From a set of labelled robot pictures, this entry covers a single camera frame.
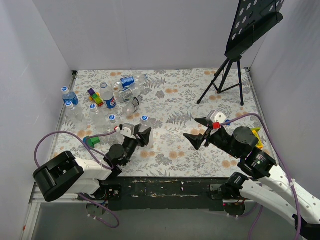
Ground Pocari Sweat cap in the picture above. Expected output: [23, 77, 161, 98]
[61, 86, 69, 94]
[108, 114, 116, 121]
[89, 104, 97, 110]
[140, 115, 149, 122]

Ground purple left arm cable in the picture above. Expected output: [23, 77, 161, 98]
[34, 127, 120, 229]

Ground small labelled clear bottle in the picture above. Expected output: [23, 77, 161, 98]
[114, 84, 144, 103]

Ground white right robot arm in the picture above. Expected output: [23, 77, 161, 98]
[184, 117, 320, 240]

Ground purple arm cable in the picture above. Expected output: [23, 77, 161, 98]
[219, 112, 303, 240]
[34, 127, 120, 229]

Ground black music stand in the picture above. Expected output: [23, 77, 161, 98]
[197, 0, 284, 106]

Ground clear bottle black label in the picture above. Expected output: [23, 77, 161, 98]
[122, 94, 143, 117]

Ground Pocari Sweat plastic bottle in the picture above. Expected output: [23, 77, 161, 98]
[62, 91, 79, 106]

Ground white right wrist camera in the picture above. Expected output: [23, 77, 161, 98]
[205, 110, 227, 129]

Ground Pepsi plastic bottle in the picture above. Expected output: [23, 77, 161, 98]
[111, 74, 148, 91]
[100, 82, 117, 110]

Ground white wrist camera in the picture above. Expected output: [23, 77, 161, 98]
[205, 110, 227, 129]
[114, 123, 136, 139]

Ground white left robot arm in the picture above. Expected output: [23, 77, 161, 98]
[33, 123, 152, 202]

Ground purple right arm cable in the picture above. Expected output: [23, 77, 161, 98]
[219, 112, 303, 240]

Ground colourful toy block car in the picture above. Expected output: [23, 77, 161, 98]
[87, 88, 104, 107]

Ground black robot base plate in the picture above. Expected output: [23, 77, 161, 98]
[84, 172, 261, 213]

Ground yellow green toy blocks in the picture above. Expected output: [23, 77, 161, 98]
[251, 127, 264, 150]

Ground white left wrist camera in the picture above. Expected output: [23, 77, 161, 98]
[114, 123, 136, 139]

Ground blue green toy block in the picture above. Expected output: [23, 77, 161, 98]
[83, 136, 101, 149]

